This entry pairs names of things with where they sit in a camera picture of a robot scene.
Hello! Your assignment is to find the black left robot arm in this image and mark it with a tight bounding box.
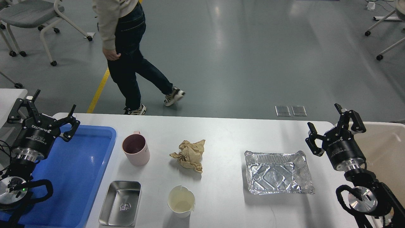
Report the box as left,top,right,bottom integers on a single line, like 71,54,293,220
0,90,80,228

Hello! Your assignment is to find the crumpled brown paper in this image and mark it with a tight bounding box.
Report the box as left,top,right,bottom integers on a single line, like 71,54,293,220
169,139,206,174

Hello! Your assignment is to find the pink home mug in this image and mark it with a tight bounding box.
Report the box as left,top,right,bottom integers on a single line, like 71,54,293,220
122,131,150,166

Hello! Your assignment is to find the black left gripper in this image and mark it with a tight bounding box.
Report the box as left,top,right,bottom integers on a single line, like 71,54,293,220
7,89,80,161

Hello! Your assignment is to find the walking person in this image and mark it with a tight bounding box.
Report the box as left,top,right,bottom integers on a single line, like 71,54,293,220
92,0,185,115

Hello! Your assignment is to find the floor outlet plate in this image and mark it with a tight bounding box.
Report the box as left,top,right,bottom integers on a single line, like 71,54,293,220
292,105,308,117
275,105,291,117

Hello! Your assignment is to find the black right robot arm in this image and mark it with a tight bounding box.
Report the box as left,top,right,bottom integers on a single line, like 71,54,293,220
305,103,404,228

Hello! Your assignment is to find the right floor outlet plate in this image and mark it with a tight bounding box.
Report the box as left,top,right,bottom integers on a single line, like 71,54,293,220
292,105,308,117

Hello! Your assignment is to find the stainless steel tray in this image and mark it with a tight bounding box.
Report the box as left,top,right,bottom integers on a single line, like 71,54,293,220
99,180,141,227

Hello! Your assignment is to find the grey office chair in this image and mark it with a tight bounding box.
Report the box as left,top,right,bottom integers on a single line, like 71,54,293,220
0,0,93,66

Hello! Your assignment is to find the white chair base right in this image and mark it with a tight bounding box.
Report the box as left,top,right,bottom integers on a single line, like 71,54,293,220
364,0,405,61

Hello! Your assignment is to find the left floor outlet plate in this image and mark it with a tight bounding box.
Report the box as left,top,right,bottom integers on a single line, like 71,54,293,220
275,105,291,117

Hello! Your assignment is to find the aluminium foil tray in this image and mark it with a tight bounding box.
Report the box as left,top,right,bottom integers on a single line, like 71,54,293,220
244,151,315,195

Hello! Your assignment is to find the blue plastic tray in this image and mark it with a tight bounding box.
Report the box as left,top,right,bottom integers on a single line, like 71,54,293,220
18,125,117,228

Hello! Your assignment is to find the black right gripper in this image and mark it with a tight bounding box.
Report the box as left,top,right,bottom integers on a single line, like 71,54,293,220
305,103,366,172

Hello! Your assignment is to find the white paper cup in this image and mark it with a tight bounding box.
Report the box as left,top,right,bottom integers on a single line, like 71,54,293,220
167,185,195,219

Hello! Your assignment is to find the beige plastic bin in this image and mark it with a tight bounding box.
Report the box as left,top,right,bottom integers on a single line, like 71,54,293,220
354,122,405,206

